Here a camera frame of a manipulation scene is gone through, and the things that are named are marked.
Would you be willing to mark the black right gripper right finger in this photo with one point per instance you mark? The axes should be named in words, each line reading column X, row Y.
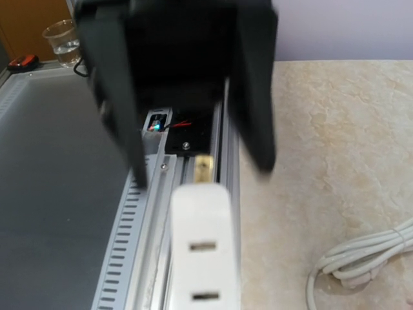
column 249, row 94

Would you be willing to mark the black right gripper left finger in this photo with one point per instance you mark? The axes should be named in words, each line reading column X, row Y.
column 101, row 30

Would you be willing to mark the white multi-outlet plug adapter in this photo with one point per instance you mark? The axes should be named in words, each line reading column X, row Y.
column 204, row 271

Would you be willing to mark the clear plastic cup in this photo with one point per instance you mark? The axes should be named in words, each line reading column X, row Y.
column 63, row 40

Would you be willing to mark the red and black small device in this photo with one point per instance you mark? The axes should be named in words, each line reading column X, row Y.
column 23, row 63

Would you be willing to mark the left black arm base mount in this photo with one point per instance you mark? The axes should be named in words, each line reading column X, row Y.
column 189, row 132

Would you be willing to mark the aluminium front rail frame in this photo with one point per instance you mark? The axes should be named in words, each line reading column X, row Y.
column 77, row 232

